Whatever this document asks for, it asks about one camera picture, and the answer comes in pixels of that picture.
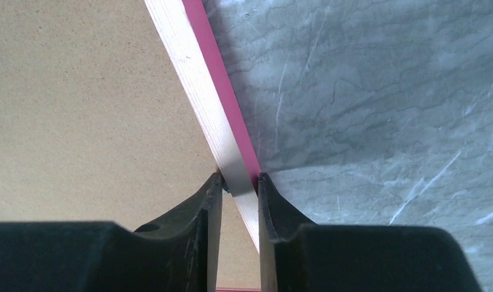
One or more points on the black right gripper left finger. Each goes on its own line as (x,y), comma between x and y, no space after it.
(177,251)

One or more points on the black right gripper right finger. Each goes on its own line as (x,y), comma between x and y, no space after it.
(297,254)

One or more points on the pink picture frame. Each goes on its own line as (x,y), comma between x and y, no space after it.
(187,36)

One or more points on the brown cardboard backing board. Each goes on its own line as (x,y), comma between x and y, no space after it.
(94,121)

